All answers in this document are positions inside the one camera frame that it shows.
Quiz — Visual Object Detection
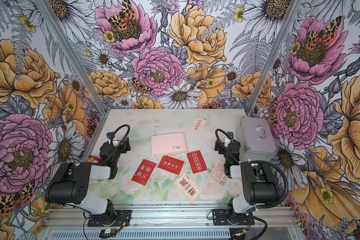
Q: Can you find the cream card with red characters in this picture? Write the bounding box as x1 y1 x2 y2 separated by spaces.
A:
174 174 203 203

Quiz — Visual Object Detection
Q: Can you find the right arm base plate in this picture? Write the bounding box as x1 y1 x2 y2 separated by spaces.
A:
212 209 255 226

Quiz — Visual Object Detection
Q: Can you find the small pink card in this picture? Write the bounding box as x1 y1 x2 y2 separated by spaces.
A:
191 118 207 133

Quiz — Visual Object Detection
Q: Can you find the silver metal case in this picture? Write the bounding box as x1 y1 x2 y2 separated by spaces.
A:
236 117 277 162

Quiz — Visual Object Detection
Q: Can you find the aluminium rail frame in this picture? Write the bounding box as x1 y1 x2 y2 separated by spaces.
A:
39 203 304 240

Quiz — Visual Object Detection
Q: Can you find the pink photo album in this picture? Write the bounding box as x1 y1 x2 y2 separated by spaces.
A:
151 133 188 156

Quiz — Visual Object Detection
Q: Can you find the red and white box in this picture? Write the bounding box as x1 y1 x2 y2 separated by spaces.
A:
85 156 101 164

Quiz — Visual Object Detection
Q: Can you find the red card with white characters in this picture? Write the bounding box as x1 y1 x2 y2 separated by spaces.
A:
132 160 157 186

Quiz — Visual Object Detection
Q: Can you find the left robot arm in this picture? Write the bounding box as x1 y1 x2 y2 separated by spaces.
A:
45 133 131 228

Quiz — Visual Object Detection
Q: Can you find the red landscape greeting card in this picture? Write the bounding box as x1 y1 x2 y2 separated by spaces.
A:
158 156 185 175

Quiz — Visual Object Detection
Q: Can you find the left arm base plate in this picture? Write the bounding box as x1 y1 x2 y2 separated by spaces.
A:
87 210 132 228

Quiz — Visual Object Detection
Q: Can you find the red card with round emblem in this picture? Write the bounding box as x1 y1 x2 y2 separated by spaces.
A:
187 151 208 174

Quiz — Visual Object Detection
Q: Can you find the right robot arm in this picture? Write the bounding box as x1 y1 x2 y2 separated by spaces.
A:
212 129 289 226

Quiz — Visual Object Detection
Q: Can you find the cream card with framed text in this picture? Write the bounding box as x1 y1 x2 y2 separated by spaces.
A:
209 162 228 186

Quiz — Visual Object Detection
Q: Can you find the small green circuit board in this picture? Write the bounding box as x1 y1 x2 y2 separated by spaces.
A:
99 229 119 239

